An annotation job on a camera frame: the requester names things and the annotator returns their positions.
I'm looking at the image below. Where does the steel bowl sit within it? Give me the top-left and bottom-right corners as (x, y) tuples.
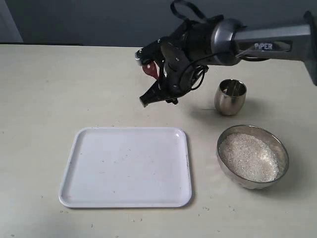
(216, 124), (289, 189)

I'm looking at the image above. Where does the white rectangular plastic tray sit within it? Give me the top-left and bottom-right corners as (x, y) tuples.
(58, 127), (192, 208)

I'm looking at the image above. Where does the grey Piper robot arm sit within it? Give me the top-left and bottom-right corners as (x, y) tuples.
(135, 12), (317, 106)

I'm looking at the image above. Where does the white rice in bowl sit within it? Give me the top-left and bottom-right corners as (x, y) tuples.
(220, 133), (279, 182)

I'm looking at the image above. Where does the small steel cup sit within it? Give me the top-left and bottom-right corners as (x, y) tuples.
(214, 79), (247, 116)

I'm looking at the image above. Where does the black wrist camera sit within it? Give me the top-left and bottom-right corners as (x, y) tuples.
(160, 42), (190, 74)

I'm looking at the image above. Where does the dark red wooden spoon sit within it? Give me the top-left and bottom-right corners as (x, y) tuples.
(142, 61), (159, 80)

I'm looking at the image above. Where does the black cable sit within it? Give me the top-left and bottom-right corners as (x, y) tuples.
(169, 0), (223, 91)

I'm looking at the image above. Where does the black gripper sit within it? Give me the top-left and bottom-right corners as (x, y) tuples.
(135, 21), (213, 108)

